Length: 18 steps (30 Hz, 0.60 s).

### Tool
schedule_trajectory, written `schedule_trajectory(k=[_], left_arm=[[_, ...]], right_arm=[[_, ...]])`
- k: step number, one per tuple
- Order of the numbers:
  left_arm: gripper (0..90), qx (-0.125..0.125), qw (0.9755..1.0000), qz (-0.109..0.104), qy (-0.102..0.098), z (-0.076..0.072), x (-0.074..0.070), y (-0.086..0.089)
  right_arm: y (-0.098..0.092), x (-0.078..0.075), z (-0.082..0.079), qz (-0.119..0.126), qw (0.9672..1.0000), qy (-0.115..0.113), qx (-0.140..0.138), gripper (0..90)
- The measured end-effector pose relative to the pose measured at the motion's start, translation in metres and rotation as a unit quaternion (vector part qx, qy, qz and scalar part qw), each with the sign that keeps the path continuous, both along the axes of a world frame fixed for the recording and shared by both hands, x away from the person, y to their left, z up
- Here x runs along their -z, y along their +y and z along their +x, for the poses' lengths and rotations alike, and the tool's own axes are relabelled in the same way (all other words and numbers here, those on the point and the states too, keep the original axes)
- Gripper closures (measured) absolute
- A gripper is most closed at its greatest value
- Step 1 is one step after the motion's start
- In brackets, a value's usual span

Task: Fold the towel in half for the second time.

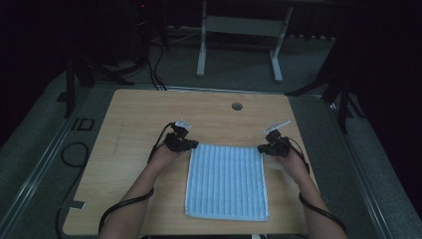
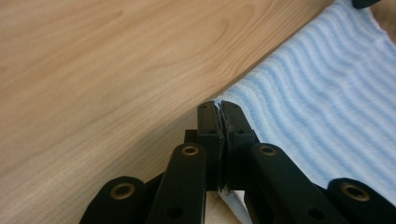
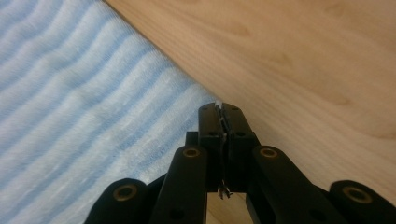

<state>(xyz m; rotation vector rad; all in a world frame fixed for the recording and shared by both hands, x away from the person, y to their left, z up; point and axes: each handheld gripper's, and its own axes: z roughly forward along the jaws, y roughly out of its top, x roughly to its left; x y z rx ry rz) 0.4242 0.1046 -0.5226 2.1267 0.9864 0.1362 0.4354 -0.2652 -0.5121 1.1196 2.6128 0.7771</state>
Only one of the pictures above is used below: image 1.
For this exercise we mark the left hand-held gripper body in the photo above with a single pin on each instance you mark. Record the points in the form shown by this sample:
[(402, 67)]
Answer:
[(175, 142)]

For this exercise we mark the white metal desk frame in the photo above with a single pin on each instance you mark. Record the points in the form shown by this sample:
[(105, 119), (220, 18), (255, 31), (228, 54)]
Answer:
[(244, 26)]

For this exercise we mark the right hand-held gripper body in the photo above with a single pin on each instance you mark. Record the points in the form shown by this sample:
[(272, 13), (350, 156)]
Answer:
[(281, 147)]

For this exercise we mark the black metal stand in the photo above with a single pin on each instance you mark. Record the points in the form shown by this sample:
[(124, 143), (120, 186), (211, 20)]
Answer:
[(70, 89), (343, 103)]

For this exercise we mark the dark equipment rack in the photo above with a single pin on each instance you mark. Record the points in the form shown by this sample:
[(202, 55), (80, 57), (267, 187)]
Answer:
[(146, 30)]

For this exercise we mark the blue striped towel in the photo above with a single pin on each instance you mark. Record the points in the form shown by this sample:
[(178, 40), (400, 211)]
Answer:
[(227, 182)]

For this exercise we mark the person's left hand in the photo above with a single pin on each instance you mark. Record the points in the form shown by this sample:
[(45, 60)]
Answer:
[(163, 160)]

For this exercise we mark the person's right hand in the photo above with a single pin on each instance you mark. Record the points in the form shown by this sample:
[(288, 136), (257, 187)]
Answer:
[(293, 166)]

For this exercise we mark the metal floor rail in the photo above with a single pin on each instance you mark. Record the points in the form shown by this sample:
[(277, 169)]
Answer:
[(36, 172), (360, 179)]

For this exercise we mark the grey tape strip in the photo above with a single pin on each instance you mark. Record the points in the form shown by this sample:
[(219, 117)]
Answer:
[(77, 204)]

